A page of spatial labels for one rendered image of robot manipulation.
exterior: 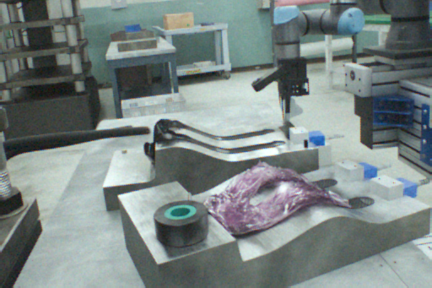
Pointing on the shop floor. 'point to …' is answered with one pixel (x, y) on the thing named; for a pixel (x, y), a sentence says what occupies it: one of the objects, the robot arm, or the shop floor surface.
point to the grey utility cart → (214, 50)
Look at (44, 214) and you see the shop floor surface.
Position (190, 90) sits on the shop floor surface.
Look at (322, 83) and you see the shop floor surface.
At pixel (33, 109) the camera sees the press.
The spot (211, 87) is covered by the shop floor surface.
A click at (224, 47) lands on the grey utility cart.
